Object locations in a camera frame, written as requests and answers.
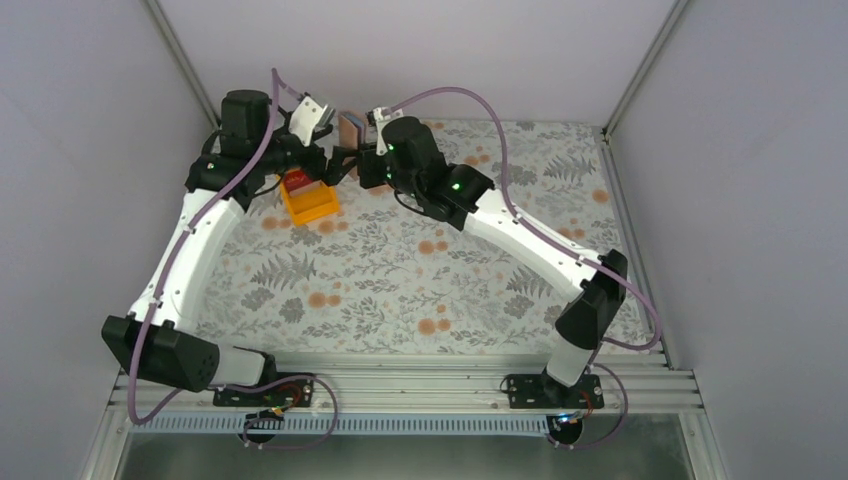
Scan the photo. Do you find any yellow plastic bin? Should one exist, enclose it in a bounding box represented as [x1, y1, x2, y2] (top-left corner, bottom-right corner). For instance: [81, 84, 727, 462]
[280, 174, 341, 226]

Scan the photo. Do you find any aluminium rail frame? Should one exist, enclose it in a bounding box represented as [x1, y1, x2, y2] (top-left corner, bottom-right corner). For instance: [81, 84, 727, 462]
[145, 354, 703, 437]

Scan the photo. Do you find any red VIP card in bin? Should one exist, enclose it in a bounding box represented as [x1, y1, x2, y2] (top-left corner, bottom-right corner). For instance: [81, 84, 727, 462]
[282, 169, 320, 198]

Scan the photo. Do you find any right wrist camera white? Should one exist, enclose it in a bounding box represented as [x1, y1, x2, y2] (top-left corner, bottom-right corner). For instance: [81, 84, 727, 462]
[368, 107, 404, 156]

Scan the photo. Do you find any floral table cloth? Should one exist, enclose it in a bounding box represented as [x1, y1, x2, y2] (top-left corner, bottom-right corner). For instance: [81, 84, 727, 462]
[198, 120, 622, 355]

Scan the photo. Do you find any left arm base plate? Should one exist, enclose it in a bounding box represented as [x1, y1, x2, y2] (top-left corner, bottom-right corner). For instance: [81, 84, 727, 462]
[212, 372, 315, 409]

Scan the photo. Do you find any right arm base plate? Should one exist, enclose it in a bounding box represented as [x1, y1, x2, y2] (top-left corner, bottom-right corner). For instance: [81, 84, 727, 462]
[499, 374, 605, 410]

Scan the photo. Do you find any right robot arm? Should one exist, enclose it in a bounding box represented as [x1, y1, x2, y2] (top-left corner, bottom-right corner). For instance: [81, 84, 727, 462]
[357, 111, 628, 387]

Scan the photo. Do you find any tan leather card holder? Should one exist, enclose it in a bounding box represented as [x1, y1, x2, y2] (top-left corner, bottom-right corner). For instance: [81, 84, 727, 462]
[337, 111, 367, 150]

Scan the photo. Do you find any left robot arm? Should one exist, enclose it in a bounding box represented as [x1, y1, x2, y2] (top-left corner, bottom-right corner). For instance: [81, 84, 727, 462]
[101, 90, 335, 392]

